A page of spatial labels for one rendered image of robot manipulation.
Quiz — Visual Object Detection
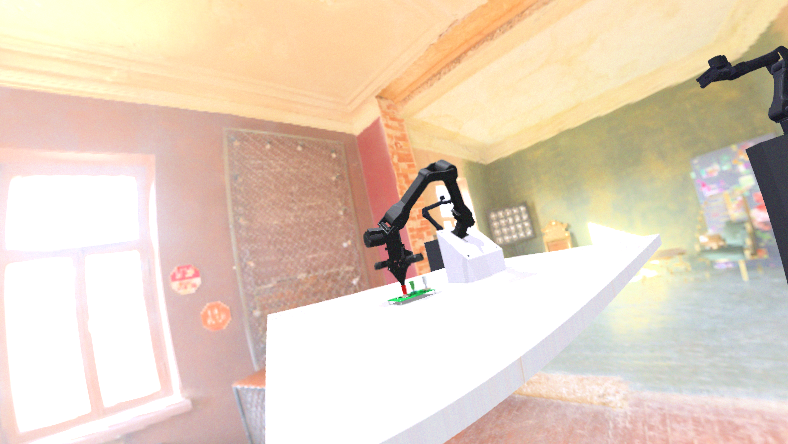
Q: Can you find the green circuit board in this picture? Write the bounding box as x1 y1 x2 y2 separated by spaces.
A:
387 275 436 306

